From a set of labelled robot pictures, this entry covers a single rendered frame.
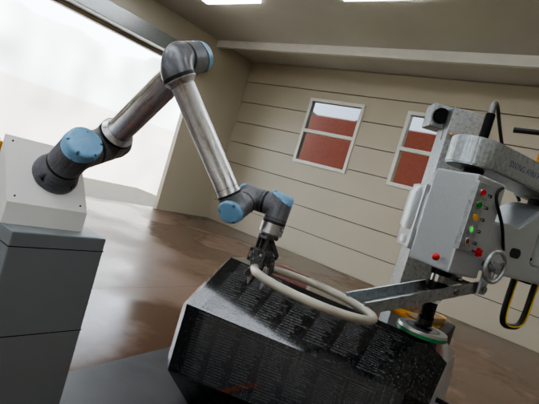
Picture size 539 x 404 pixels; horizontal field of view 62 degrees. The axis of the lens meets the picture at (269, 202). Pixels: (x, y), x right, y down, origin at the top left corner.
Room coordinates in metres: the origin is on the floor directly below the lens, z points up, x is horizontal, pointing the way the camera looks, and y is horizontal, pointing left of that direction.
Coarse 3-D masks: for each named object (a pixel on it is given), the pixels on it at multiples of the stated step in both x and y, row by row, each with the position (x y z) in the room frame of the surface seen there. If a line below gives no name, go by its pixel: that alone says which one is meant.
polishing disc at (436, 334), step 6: (402, 318) 1.99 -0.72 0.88; (408, 318) 2.03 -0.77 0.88; (402, 324) 1.91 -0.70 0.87; (408, 324) 1.92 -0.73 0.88; (414, 330) 1.86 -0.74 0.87; (420, 330) 1.86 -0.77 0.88; (426, 330) 1.90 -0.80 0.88; (432, 330) 1.93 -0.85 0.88; (438, 330) 1.97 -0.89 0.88; (426, 336) 1.84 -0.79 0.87; (432, 336) 1.83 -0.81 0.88; (438, 336) 1.86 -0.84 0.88; (444, 336) 1.89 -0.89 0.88
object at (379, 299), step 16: (368, 288) 1.82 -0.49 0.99; (384, 288) 1.86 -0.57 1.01; (400, 288) 1.90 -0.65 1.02; (416, 288) 1.95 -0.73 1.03; (448, 288) 1.89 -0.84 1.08; (464, 288) 1.94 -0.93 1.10; (368, 304) 1.67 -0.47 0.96; (384, 304) 1.71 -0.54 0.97; (400, 304) 1.76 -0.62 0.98; (416, 304) 1.80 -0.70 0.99
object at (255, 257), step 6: (264, 234) 1.68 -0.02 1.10; (258, 240) 1.67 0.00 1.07; (264, 240) 1.68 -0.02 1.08; (270, 240) 1.70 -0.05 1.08; (276, 240) 1.68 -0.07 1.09; (252, 246) 1.68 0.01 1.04; (258, 246) 1.68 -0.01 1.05; (264, 246) 1.67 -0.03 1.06; (270, 246) 1.70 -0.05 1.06; (252, 252) 1.67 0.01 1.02; (258, 252) 1.65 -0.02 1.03; (264, 252) 1.64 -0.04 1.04; (270, 252) 1.68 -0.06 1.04; (246, 258) 1.67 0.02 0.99; (252, 258) 1.66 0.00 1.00; (258, 258) 1.65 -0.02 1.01; (264, 258) 1.65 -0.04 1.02; (270, 258) 1.69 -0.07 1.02; (258, 264) 1.65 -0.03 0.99; (264, 264) 1.65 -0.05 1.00
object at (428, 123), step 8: (432, 104) 2.88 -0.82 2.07; (440, 104) 2.84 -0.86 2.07; (432, 112) 2.83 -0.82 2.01; (440, 112) 2.81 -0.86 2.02; (424, 120) 2.94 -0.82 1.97; (432, 120) 2.83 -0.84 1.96; (440, 120) 2.81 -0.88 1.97; (424, 128) 2.96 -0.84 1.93; (432, 128) 2.89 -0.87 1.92; (440, 128) 2.84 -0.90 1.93
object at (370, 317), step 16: (256, 272) 1.51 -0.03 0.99; (288, 272) 1.81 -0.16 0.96; (272, 288) 1.43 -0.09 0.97; (288, 288) 1.40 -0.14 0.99; (320, 288) 1.82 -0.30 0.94; (304, 304) 1.37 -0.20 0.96; (320, 304) 1.37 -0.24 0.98; (352, 304) 1.72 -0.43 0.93; (352, 320) 1.39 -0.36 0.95; (368, 320) 1.44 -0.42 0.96
